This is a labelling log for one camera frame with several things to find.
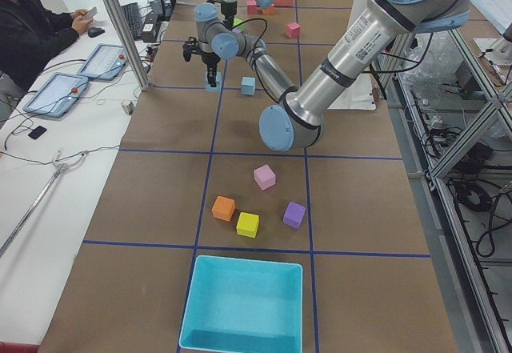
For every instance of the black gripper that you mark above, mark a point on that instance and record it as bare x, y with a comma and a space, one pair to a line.
229, 10
210, 60

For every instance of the light blue foam block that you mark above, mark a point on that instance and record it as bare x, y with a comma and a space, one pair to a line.
248, 86
213, 84

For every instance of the green foam block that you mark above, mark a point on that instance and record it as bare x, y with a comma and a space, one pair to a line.
238, 24

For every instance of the far pink foam block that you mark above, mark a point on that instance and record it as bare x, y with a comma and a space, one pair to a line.
251, 7

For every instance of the far orange foam block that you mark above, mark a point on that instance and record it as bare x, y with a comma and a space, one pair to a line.
269, 11

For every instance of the orange foam block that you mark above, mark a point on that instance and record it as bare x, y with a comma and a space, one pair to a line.
223, 208
269, 11

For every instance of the far magenta foam block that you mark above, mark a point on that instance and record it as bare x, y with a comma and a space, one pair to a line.
293, 30

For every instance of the small metal cylinder weight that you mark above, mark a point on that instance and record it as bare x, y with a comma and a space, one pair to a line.
128, 107

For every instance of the black keyboard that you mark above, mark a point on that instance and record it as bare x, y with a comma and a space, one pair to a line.
133, 19

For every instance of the far teach pendant tablet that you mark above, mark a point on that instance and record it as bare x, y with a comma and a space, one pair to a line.
105, 63

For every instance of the teach pendant tablet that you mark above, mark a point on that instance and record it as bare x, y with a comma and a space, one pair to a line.
57, 95
105, 63

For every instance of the near light pink foam block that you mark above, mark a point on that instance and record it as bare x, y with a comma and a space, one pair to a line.
264, 177

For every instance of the black computer mouse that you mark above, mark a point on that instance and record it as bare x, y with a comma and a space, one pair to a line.
94, 32

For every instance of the near orange foam block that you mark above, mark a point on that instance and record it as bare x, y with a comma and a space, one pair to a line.
223, 208

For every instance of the near teach pendant tablet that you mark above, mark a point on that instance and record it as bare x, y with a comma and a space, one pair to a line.
57, 95

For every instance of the yellow foam block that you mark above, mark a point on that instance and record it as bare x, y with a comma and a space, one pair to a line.
247, 224

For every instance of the near purple foam block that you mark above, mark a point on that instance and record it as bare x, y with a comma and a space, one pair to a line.
294, 215

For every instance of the metal reacher grabber tool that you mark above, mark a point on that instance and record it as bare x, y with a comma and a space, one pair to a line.
60, 168

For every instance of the black smartphone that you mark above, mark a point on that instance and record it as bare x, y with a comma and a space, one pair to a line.
37, 132

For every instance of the seated person black jacket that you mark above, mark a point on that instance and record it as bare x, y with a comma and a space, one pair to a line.
32, 35

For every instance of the cyan plastic bin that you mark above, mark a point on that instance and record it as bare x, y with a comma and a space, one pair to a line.
243, 305

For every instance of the aluminium frame post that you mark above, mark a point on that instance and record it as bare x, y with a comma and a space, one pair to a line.
114, 10

